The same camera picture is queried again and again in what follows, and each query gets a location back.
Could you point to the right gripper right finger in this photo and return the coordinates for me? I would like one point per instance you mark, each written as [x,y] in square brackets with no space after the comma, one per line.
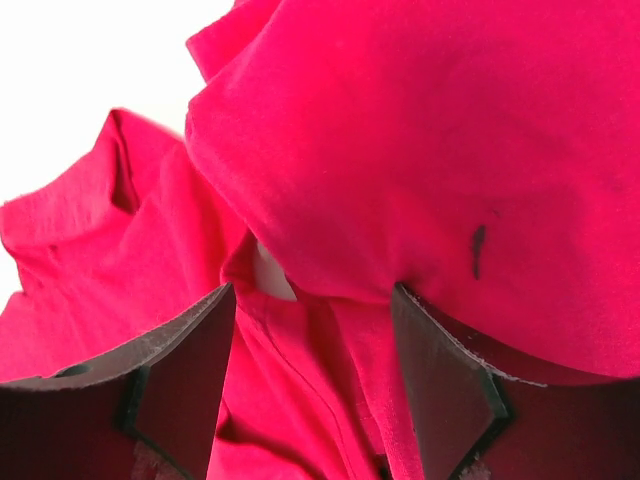
[473,421]

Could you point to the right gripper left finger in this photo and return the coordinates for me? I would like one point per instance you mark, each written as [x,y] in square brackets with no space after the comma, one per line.
[145,410]

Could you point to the red t-shirt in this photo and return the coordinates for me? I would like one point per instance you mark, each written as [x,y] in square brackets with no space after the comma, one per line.
[484,153]
[129,237]

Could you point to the folded red t-shirt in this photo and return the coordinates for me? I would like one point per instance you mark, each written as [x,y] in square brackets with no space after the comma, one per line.
[484,153]

